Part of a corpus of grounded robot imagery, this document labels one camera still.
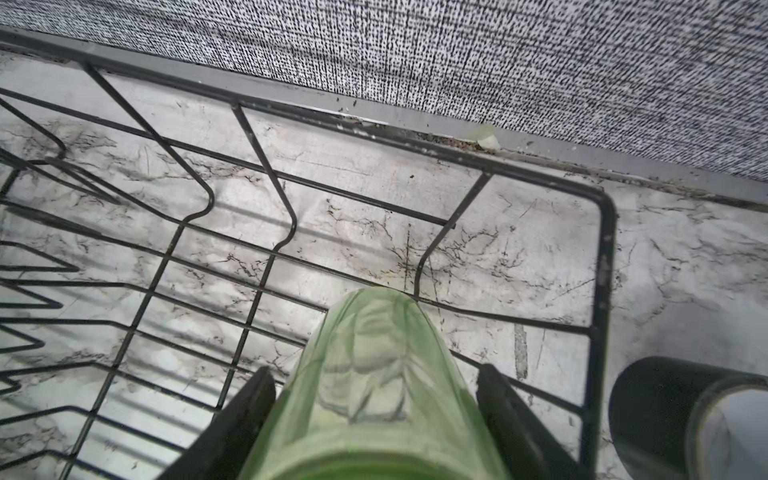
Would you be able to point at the tall light green cup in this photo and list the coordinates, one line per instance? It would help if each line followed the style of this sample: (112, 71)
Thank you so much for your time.
(376, 394)

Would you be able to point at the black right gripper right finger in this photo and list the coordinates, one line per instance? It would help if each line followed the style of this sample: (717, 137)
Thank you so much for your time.
(527, 448)

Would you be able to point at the black tape roll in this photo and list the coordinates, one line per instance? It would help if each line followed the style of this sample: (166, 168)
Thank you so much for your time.
(657, 408)

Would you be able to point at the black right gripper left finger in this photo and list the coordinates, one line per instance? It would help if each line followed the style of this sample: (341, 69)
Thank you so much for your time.
(222, 449)

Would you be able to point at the black wire dish rack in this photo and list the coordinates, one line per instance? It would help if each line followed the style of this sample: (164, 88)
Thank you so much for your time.
(162, 240)

